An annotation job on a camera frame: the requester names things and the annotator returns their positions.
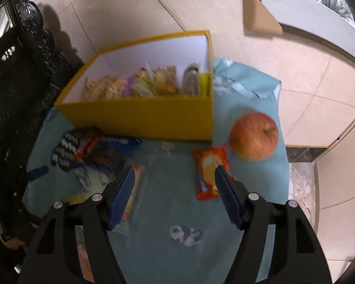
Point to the framed picture with white mat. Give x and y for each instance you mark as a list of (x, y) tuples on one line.
[(273, 1)]

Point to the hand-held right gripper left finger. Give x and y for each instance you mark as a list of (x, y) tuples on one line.
[(124, 196)]

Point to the blue snack packet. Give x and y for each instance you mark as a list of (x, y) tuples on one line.
[(118, 143)]

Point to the red orange snack packet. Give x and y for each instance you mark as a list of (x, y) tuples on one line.
[(207, 165)]

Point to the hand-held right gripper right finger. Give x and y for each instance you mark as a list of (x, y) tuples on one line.
[(227, 196)]

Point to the brown cardboard piece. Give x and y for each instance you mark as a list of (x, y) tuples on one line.
[(259, 16)]

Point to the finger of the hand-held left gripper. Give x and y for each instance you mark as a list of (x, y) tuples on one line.
[(38, 173)]

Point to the black white patterned packet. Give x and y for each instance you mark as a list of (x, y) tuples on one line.
[(65, 151)]

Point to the light blue tablecloth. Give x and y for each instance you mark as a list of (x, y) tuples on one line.
[(165, 201)]

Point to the black carved cabinet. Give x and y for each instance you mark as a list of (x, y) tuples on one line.
[(32, 65)]

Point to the small grey white patterned wrapper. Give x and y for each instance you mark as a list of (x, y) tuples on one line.
[(186, 235)]

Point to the red yellow apple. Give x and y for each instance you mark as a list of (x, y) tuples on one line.
[(254, 137)]

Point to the yellow cardboard box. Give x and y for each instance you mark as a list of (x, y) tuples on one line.
[(142, 118)]

